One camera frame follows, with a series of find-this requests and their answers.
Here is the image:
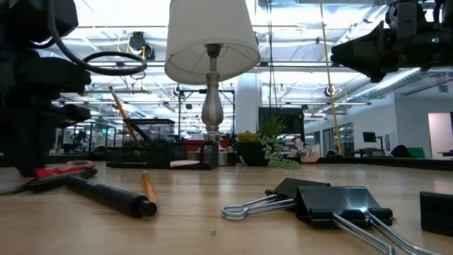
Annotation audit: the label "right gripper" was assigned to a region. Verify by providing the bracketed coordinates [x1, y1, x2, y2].
[331, 21, 428, 83]

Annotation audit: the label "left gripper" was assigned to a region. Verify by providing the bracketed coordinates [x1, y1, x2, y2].
[0, 49, 92, 178]

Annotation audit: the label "red handled scissors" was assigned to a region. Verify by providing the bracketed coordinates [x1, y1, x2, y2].
[34, 159, 98, 179]

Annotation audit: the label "black pointed pen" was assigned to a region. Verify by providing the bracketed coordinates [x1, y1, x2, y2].
[23, 168, 99, 194]

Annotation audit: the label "thick black marker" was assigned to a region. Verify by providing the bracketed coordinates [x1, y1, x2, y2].
[66, 175, 158, 219]

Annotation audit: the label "black metal binder clip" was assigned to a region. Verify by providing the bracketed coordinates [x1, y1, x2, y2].
[220, 177, 331, 222]
[295, 186, 444, 255]

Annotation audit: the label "black box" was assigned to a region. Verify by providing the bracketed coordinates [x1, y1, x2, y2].
[419, 191, 453, 238]

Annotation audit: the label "black mesh desk organizer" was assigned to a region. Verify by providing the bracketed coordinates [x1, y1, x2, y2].
[105, 118, 220, 171]

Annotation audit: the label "potted succulent plant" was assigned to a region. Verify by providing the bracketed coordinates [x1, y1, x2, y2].
[234, 115, 302, 171]

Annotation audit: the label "white shade table lamp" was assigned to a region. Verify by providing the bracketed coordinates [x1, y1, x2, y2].
[164, 0, 261, 166]

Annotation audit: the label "yellow hanging power cord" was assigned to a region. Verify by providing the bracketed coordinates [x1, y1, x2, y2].
[318, 0, 343, 156]

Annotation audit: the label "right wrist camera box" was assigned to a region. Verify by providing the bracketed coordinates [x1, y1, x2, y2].
[387, 1, 419, 38]

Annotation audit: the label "black aluminium table frame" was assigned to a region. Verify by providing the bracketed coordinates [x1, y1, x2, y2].
[45, 152, 453, 172]

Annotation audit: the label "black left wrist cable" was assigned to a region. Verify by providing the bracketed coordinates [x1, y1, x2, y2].
[45, 0, 148, 77]

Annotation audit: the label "black ceiling cable reel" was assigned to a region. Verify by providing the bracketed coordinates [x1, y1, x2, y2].
[127, 30, 157, 62]

